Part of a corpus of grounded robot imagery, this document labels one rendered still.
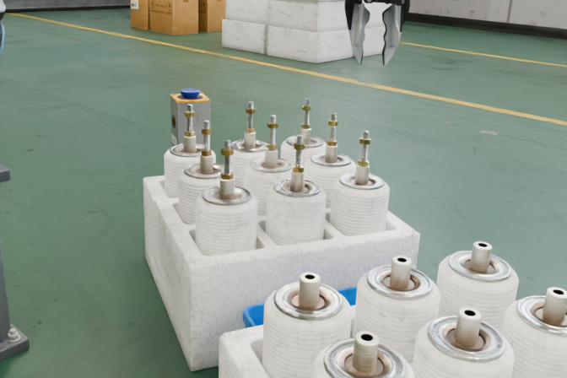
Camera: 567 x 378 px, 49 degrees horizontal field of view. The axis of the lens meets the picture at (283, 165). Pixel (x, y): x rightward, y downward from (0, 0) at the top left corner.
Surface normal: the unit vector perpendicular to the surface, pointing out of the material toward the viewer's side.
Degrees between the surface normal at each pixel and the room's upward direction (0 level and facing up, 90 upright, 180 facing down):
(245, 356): 0
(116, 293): 0
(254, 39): 90
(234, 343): 0
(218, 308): 90
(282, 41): 90
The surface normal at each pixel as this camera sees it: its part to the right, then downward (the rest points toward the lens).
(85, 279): 0.04, -0.94
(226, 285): 0.37, 0.32
